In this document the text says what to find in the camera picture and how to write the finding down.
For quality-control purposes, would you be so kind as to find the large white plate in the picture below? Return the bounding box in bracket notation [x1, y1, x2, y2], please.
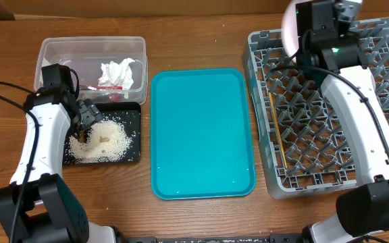
[281, 0, 305, 57]

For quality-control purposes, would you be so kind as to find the red snack wrapper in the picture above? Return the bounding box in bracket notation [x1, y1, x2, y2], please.
[79, 85, 124, 103]

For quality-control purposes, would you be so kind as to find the white tissue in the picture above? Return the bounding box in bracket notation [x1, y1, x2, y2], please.
[98, 58, 135, 90]

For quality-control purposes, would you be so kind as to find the brown food scrap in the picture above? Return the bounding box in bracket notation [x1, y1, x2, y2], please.
[78, 131, 85, 143]

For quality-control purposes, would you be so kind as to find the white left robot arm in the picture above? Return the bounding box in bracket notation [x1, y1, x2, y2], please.
[0, 93, 115, 242]

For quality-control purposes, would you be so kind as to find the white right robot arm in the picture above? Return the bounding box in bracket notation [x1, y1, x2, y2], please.
[296, 28, 389, 242]

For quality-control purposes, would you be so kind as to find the grey dishwasher rack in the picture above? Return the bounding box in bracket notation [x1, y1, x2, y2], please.
[242, 18, 389, 199]

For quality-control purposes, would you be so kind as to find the peanut in shell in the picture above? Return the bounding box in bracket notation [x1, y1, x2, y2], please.
[99, 137, 110, 143]

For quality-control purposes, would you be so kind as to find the cooked rice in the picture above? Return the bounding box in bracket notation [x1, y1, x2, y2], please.
[68, 120, 138, 163]

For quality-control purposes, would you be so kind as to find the black tray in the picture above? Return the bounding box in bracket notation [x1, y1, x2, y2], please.
[63, 102, 141, 165]

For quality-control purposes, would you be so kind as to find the clear plastic bin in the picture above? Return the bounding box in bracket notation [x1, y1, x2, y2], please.
[34, 36, 148, 105]

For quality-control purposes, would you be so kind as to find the teal serving tray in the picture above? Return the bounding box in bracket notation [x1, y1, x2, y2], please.
[151, 68, 256, 200]

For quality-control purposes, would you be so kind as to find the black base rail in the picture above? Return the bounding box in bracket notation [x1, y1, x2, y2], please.
[115, 230, 313, 243]

